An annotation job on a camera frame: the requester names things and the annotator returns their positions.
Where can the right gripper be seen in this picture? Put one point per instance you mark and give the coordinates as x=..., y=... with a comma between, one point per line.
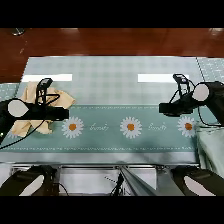
x=175, y=108

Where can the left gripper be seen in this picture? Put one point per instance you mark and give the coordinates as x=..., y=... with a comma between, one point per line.
x=56, y=113

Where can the beige T-shirt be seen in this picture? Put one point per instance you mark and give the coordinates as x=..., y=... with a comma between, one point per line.
x=31, y=126

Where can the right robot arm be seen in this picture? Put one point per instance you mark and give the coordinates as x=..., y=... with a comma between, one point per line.
x=216, y=96

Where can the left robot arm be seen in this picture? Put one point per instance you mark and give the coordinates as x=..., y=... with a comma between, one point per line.
x=10, y=115

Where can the pale green garment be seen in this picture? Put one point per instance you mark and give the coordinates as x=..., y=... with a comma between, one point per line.
x=213, y=150

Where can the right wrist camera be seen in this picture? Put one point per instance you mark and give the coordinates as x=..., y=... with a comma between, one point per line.
x=180, y=79

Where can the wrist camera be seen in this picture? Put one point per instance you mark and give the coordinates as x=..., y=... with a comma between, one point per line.
x=180, y=79
x=45, y=82

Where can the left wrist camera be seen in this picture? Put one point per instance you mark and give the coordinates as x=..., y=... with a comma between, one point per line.
x=45, y=82

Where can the silver frame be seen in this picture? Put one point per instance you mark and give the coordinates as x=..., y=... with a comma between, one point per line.
x=140, y=186

